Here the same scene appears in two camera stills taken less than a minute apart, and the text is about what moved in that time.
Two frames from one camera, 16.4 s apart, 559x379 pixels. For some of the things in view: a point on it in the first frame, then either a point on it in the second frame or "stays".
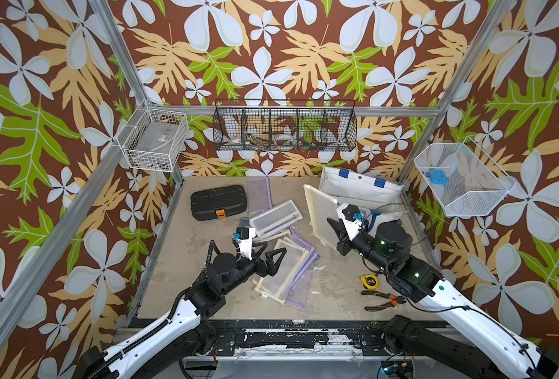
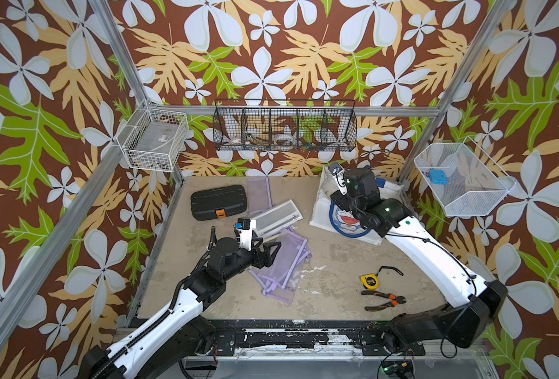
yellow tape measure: [370, 281] stays
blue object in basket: [438, 176] stays
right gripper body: [363, 246] to [345, 201]
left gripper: [264, 268] to [264, 259]
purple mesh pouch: [260, 197] stays
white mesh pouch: [275, 218] stays
